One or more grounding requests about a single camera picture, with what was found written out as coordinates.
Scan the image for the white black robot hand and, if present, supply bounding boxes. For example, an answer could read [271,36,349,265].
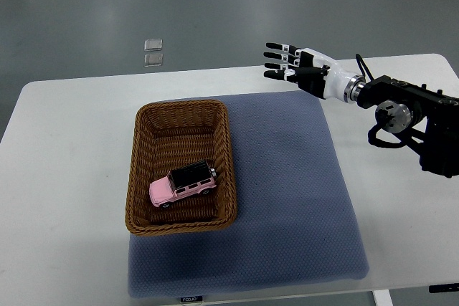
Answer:
[263,42,364,102]

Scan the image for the pink toy car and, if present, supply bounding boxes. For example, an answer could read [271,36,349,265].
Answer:
[148,160,217,209]

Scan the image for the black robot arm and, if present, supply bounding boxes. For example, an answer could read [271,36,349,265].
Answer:
[264,42,458,178]

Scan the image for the brown wicker basket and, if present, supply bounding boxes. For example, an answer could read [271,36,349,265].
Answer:
[125,100,237,236]

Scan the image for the upper floor plate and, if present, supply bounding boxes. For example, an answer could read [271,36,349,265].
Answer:
[144,38,163,52]

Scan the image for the floor plate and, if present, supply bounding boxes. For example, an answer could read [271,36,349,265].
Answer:
[144,38,163,52]
[144,52,164,67]

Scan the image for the lower floor plate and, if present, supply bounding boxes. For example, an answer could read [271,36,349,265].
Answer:
[144,52,164,67]

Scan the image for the blue-grey cushion mat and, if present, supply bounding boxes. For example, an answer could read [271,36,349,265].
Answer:
[128,91,369,297]

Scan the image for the white table leg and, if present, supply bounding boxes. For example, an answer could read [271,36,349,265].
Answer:
[372,290,394,306]

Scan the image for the black table control panel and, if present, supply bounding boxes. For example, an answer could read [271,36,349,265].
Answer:
[428,283,459,294]

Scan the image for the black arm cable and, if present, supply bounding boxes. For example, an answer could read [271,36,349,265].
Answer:
[355,53,376,82]

